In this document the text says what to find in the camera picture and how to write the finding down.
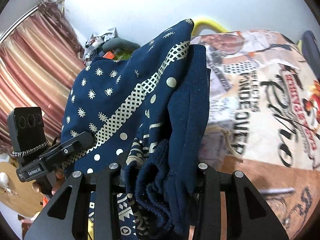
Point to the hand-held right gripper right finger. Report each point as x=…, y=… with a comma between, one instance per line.
x=207, y=180

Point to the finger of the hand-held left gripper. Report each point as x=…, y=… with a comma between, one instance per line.
x=75, y=142

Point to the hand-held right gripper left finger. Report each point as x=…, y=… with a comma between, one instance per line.
x=107, y=180

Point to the navy patterned hoodie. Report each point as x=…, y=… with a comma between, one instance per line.
x=112, y=92

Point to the person's left hand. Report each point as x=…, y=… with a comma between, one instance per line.
x=60, y=175

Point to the striped brown curtain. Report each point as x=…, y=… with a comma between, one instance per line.
x=37, y=62

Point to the orange box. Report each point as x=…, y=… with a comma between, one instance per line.
x=110, y=55

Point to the printed blanket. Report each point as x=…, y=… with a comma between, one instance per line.
x=262, y=92

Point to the grey stuffed cushion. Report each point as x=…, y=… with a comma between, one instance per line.
x=120, y=43

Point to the yellow curved tube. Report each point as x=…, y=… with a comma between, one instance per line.
x=210, y=22

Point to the grey backpack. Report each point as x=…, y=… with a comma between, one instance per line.
x=308, y=42

